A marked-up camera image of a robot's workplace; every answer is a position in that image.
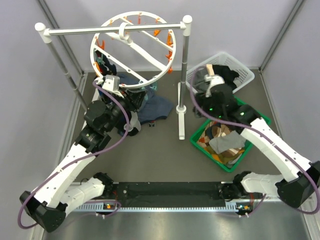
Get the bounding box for santa sock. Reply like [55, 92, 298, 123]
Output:
[94, 50, 108, 75]
[103, 58, 117, 76]

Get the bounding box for grey striped sock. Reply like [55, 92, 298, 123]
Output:
[123, 111, 141, 131]
[209, 131, 246, 154]

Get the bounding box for white round clip hanger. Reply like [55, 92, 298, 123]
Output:
[90, 11, 185, 89]

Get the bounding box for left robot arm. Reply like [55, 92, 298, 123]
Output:
[19, 90, 147, 233]

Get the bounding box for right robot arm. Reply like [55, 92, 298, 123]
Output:
[189, 84, 320, 209]

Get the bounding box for pile of socks in bin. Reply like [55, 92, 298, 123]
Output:
[196, 121, 246, 166]

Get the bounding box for blue cloth on floor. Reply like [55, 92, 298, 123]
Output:
[127, 85, 174, 125]

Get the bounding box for teal clothespin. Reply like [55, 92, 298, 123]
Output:
[150, 81, 158, 91]

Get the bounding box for black cloth in basket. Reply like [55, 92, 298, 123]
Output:
[212, 64, 240, 90]

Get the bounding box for grey cloth in basket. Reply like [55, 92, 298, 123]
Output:
[192, 69, 208, 93]

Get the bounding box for white plastic laundry basket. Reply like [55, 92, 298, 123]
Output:
[186, 51, 255, 94]

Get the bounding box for orange clothespin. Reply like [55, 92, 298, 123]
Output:
[167, 66, 173, 74]

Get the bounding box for green plastic bin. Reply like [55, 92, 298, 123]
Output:
[189, 95, 272, 173]

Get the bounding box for white metal drying rack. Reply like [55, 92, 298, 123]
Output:
[34, 11, 193, 140]

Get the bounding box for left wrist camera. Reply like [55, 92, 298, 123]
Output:
[94, 75, 124, 98]

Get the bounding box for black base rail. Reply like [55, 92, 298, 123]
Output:
[109, 181, 241, 202]

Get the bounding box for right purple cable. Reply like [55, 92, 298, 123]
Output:
[188, 66, 320, 218]

